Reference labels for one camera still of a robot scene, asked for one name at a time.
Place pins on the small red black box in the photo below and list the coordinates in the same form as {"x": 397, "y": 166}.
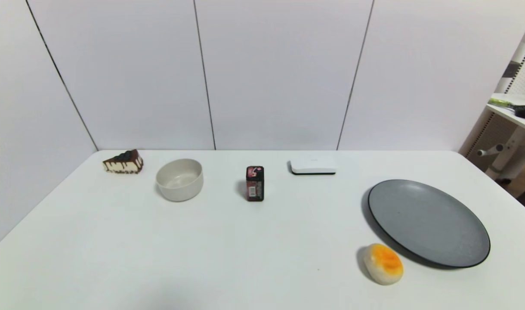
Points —
{"x": 254, "y": 186}

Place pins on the chocolate cake slice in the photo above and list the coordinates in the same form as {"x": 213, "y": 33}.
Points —
{"x": 123, "y": 163}

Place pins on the green object on desk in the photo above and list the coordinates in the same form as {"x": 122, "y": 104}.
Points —
{"x": 500, "y": 102}

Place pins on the orange topped bun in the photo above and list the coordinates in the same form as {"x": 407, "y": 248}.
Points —
{"x": 383, "y": 265}

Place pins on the beige ceramic bowl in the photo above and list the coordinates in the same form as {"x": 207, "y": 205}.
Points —
{"x": 179, "y": 190}

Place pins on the white whiteboard eraser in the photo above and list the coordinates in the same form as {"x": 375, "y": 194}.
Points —
{"x": 313, "y": 164}

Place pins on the white side desk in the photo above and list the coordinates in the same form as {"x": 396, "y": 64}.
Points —
{"x": 518, "y": 142}

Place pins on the gray round plate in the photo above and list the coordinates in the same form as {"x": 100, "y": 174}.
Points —
{"x": 427, "y": 222}

